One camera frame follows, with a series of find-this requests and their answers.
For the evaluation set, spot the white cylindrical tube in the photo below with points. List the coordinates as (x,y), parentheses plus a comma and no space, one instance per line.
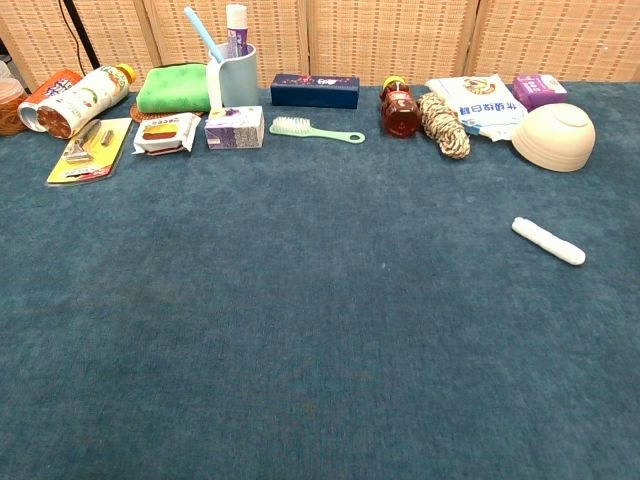
(547,241)

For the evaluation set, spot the blue table cloth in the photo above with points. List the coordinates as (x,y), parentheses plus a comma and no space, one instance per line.
(300,300)

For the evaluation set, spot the mint green scrub brush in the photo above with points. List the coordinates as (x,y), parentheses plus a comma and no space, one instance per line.
(290,126)

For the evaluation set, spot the purple white soap box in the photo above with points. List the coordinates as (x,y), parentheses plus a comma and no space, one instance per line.
(235,130)

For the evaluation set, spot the dark blue rectangular box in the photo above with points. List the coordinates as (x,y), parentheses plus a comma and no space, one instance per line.
(315,92)

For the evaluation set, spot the amber honey bottle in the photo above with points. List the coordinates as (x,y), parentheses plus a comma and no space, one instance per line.
(400,110)

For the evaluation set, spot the light blue cup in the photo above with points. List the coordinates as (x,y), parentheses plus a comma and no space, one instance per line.
(240,75)

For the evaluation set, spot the wrapped snack cake packet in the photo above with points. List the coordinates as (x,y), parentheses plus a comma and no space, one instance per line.
(162,132)

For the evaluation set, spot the white sugar bag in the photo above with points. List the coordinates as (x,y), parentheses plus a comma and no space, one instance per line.
(485,107)

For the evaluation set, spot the bamboo folding screen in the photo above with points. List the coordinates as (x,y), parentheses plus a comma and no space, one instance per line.
(390,40)

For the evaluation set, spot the green folded towel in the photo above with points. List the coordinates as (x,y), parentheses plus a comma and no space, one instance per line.
(172,87)

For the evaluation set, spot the round woven coaster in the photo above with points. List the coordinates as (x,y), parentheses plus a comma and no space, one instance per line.
(137,114)

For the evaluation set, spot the purple white toothpaste tube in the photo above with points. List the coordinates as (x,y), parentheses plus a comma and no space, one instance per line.
(236,25)

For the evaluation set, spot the razor on yellow card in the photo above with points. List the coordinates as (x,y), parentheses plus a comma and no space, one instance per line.
(97,152)

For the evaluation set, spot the blue toothbrush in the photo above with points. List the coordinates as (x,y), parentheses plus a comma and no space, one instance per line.
(200,30)

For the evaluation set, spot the cream upturned bowl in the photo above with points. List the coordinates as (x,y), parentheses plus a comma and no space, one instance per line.
(550,140)

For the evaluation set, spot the small purple box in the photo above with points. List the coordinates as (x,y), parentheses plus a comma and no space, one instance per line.
(537,90)

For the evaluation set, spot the white bottle yellow cap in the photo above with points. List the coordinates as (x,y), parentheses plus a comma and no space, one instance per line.
(85,100)

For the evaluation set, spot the orange soda can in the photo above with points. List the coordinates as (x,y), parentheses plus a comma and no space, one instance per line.
(50,87)

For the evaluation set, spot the black tripod stand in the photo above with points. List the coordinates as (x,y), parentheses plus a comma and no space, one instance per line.
(80,30)

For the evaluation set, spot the plastic jar orange contents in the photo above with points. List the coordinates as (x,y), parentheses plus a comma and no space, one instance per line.
(10,107)

